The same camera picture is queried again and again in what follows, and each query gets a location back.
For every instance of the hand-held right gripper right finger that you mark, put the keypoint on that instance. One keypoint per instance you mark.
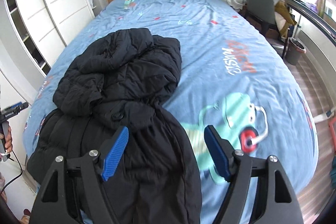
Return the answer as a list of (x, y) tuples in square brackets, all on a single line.
[(216, 153)]

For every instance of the black puffer coat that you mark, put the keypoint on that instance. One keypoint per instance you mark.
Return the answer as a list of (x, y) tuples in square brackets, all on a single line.
[(126, 77)]

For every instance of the blue printed bedsheet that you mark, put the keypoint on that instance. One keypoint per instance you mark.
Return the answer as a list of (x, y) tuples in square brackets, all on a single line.
[(210, 43)]

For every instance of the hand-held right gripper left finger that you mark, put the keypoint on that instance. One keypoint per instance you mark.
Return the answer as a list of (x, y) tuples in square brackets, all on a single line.
[(116, 150)]

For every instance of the mustard garment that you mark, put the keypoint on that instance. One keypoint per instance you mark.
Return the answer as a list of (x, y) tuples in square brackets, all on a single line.
[(284, 12)]

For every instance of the grey metal rail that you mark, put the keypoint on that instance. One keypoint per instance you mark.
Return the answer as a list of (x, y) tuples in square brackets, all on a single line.
[(312, 14)]

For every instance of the grey chair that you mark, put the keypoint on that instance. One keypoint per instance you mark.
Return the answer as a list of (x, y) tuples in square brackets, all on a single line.
[(258, 1)]

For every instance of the person's left hand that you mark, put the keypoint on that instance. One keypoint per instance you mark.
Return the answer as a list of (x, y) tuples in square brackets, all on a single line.
[(9, 140)]

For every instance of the grey trash bin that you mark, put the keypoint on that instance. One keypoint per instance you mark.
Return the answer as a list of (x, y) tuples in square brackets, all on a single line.
[(294, 52)]

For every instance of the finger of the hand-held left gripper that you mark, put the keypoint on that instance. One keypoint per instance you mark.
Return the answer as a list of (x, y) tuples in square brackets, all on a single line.
[(22, 106)]

